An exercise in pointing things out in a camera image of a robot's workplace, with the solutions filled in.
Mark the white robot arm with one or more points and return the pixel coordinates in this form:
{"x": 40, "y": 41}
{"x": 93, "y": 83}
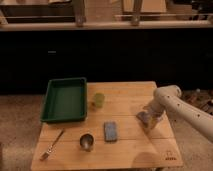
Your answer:
{"x": 169, "y": 98}

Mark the wooden yellow gripper block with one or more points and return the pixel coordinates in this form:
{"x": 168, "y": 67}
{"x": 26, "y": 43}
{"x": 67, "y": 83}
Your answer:
{"x": 153, "y": 120}

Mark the small metal cup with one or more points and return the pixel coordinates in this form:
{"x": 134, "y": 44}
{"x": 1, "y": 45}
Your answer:
{"x": 86, "y": 142}

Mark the blue-grey towel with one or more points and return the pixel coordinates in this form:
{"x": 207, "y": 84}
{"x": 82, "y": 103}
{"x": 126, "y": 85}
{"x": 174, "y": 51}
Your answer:
{"x": 144, "y": 118}

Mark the green plastic cup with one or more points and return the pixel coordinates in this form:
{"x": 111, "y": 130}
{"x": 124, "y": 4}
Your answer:
{"x": 98, "y": 100}

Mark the wooden table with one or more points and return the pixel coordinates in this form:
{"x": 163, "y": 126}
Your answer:
{"x": 133, "y": 149}

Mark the green plastic tray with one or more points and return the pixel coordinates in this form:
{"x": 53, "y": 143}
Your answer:
{"x": 65, "y": 100}

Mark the blue sponge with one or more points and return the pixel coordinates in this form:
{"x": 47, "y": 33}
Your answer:
{"x": 110, "y": 131}

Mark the metal fork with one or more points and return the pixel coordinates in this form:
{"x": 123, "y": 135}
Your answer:
{"x": 46, "y": 154}

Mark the wooden rail shelf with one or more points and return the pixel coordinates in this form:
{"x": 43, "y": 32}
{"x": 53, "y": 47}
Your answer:
{"x": 27, "y": 15}

